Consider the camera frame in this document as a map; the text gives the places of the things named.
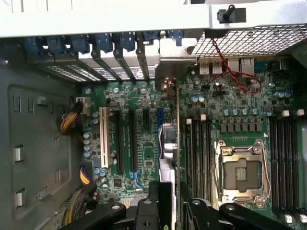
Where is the long black expansion slot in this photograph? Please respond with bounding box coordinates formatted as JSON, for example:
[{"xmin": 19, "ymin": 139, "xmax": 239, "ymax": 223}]
[
  {"xmin": 114, "ymin": 108, "xmax": 126, "ymax": 175},
  {"xmin": 128, "ymin": 108, "xmax": 139, "ymax": 173}
]

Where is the red black twisted wire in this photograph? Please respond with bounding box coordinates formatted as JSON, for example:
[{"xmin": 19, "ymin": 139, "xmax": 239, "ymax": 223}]
[{"xmin": 212, "ymin": 39, "xmax": 264, "ymax": 94}]

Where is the RAM slot with white clips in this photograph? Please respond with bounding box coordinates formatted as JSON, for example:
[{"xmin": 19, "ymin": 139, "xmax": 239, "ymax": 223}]
[
  {"xmin": 185, "ymin": 116, "xmax": 194, "ymax": 201},
  {"xmin": 294, "ymin": 108, "xmax": 307, "ymax": 222},
  {"xmin": 199, "ymin": 114, "xmax": 208, "ymax": 199},
  {"xmin": 278, "ymin": 109, "xmax": 294, "ymax": 223}
]

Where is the short black expansion slot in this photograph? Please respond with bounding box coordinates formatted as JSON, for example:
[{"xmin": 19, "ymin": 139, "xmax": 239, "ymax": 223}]
[{"xmin": 142, "ymin": 108, "xmax": 151, "ymax": 130}]

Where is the purple yellow wire bundle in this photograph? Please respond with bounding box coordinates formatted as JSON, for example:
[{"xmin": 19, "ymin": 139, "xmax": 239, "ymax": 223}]
[{"xmin": 80, "ymin": 161, "xmax": 93, "ymax": 185}]

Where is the yellow black braided wire bundle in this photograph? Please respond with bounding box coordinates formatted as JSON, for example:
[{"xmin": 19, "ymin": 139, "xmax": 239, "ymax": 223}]
[
  {"xmin": 59, "ymin": 183, "xmax": 98, "ymax": 230},
  {"xmin": 59, "ymin": 96, "xmax": 91, "ymax": 138}
]

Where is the blue card retention clip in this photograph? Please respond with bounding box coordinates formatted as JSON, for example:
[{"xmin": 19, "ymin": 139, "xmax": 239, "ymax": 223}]
[
  {"xmin": 24, "ymin": 35, "xmax": 45, "ymax": 55},
  {"xmin": 47, "ymin": 35, "xmax": 67, "ymax": 55},
  {"xmin": 71, "ymin": 34, "xmax": 91, "ymax": 55},
  {"xmin": 119, "ymin": 32, "xmax": 136, "ymax": 51},
  {"xmin": 167, "ymin": 30, "xmax": 184, "ymax": 46},
  {"xmin": 94, "ymin": 33, "xmax": 113, "ymax": 52},
  {"xmin": 143, "ymin": 31, "xmax": 160, "ymax": 45}
]

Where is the green Dell motherboard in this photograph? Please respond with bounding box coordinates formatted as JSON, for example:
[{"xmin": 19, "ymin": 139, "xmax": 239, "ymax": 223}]
[{"xmin": 80, "ymin": 56, "xmax": 307, "ymax": 230}]

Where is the white expansion slot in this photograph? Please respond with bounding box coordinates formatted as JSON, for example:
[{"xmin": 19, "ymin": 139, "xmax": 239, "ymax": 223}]
[{"xmin": 99, "ymin": 106, "xmax": 111, "ymax": 169}]

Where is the blue slot latch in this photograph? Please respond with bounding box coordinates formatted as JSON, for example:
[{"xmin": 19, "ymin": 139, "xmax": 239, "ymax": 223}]
[{"xmin": 130, "ymin": 169, "xmax": 142, "ymax": 190}]

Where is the blue expansion slot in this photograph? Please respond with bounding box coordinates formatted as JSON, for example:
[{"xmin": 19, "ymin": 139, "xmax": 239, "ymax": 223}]
[{"xmin": 156, "ymin": 107, "xmax": 166, "ymax": 160}]

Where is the black intrusion switch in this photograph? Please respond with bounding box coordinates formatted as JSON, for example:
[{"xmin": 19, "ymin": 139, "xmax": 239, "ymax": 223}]
[{"xmin": 216, "ymin": 4, "xmax": 247, "ymax": 24}]

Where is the open grey PC case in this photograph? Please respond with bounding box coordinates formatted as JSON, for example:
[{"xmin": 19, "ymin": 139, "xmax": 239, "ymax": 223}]
[{"xmin": 0, "ymin": 0, "xmax": 307, "ymax": 230}]

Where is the silver CPU socket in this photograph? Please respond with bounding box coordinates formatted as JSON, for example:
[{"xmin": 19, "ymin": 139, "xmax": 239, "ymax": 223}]
[{"xmin": 214, "ymin": 138, "xmax": 272, "ymax": 205}]

